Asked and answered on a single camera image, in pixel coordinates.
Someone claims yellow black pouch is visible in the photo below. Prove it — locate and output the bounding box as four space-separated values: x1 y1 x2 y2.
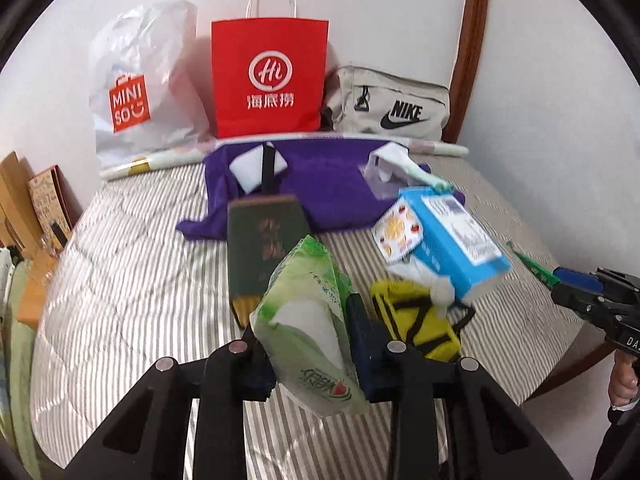
370 278 476 363

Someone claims fruit print sachet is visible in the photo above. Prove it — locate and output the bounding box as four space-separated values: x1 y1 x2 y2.
372 197 424 263

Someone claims dark green tea box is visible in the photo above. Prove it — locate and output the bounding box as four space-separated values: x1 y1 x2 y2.
227 195 310 330

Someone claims red paper shopping bag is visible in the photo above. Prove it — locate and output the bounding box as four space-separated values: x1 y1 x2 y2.
212 0 329 139

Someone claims blue tissue pack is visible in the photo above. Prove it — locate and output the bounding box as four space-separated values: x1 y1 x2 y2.
399 188 511 304

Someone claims wooden headboard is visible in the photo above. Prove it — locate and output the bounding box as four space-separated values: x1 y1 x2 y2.
0 152 42 259

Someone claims purple towel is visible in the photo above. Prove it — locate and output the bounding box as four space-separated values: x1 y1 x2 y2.
176 138 467 242

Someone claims white mesh cloth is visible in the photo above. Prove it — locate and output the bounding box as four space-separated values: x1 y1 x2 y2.
368 142 454 193

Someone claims rolled printed paper tube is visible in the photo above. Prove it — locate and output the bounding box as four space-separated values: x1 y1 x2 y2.
100 132 470 181

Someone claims green bed sheet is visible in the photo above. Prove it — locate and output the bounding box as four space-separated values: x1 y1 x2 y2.
1 262 43 479

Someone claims striped quilted table cover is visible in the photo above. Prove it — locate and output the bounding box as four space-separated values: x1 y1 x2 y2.
30 157 582 479

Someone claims clear plastic zip bag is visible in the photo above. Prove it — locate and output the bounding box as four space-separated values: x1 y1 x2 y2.
358 154 404 200

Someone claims black velcro strap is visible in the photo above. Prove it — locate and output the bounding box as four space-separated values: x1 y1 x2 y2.
259 142 279 196

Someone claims green wet wipe sachet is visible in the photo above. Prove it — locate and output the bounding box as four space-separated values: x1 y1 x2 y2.
506 240 560 290

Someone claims grey Nike pouch bag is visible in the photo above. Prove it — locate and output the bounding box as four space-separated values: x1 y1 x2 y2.
324 65 449 141

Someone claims person's right hand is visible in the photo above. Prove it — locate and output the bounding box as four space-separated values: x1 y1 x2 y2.
608 350 639 408

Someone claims green tissue packet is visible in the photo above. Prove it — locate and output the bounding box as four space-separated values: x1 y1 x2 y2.
250 235 369 417

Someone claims white Miniso plastic bag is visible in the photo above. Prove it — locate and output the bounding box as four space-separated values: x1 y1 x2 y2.
89 0 212 170

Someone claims brown wooden door frame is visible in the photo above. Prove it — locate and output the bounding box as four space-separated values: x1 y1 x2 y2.
442 0 489 143

